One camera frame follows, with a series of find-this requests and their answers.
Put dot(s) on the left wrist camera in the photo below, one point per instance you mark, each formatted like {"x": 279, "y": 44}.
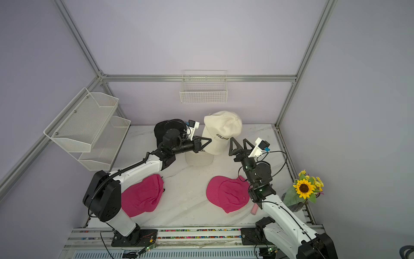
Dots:
{"x": 192, "y": 126}

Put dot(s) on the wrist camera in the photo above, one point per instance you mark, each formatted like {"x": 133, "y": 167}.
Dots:
{"x": 261, "y": 147}
{"x": 192, "y": 126}

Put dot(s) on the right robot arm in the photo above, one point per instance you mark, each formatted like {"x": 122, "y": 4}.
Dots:
{"x": 282, "y": 228}

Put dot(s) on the sunflower bouquet in pot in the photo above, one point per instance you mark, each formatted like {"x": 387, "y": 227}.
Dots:
{"x": 305, "y": 189}

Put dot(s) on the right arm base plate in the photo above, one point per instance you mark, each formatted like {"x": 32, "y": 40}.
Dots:
{"x": 254, "y": 236}

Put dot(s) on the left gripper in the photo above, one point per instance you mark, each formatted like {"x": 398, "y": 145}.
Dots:
{"x": 196, "y": 142}

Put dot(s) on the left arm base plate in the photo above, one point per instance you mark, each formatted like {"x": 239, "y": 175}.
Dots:
{"x": 141, "y": 238}

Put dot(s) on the cream Colorado cap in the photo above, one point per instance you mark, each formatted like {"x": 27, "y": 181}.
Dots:
{"x": 220, "y": 127}

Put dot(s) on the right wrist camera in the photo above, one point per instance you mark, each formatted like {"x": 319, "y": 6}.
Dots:
{"x": 261, "y": 147}

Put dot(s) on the white two-tier mesh shelf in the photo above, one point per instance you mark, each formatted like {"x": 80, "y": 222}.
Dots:
{"x": 89, "y": 130}

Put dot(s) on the white wire wall basket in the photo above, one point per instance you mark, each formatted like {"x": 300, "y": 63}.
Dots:
{"x": 204, "y": 87}

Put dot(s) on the magenta cap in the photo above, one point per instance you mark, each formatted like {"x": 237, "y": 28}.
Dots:
{"x": 228, "y": 194}
{"x": 143, "y": 197}

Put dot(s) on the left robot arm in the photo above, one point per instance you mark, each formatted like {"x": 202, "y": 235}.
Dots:
{"x": 103, "y": 196}

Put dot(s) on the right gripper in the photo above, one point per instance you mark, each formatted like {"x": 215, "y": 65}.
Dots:
{"x": 245, "y": 153}

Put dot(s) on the aluminium front rail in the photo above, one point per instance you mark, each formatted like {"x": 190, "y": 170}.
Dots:
{"x": 170, "y": 243}

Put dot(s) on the plain black cap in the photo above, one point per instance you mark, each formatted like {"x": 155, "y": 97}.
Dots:
{"x": 165, "y": 128}

